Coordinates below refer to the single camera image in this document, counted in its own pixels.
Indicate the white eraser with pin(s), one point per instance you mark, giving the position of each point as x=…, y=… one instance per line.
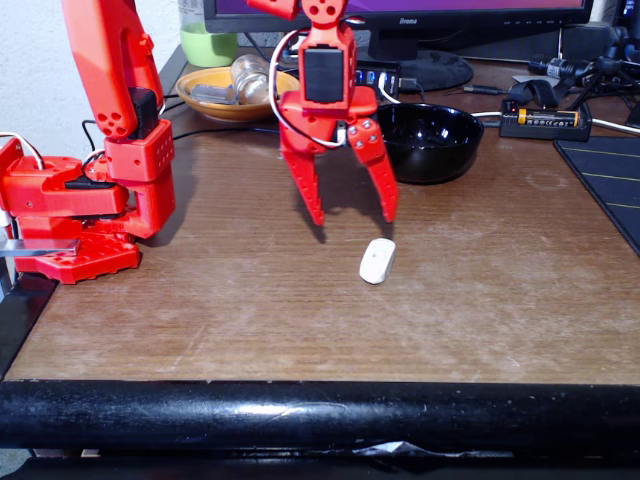
x=377, y=260

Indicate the black glossy bowl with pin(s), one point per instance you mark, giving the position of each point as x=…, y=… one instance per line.
x=435, y=155

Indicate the clear glass jar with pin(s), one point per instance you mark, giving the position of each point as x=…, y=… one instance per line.
x=250, y=80

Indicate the yellow shallow bowl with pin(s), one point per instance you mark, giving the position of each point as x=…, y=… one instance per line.
x=220, y=111

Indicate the black USB hub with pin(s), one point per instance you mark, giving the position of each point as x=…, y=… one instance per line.
x=387, y=70

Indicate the small clear plastic box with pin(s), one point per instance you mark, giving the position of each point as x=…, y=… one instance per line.
x=212, y=94

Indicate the bottle with green liquid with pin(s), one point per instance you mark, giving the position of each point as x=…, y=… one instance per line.
x=207, y=47

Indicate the black computer monitor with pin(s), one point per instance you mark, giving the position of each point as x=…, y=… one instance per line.
x=400, y=21

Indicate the black battery charger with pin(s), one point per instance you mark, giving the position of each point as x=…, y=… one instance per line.
x=545, y=131

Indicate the orange and black battery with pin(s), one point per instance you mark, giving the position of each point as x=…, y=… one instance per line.
x=547, y=117

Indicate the black flashlight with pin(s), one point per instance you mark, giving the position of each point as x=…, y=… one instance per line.
x=560, y=67

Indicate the black mouse pad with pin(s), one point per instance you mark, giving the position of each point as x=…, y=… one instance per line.
x=610, y=175

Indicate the black tripod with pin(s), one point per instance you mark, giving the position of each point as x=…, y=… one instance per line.
x=617, y=65

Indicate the metal clamp bar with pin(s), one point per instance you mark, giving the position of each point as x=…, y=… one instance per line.
x=40, y=247

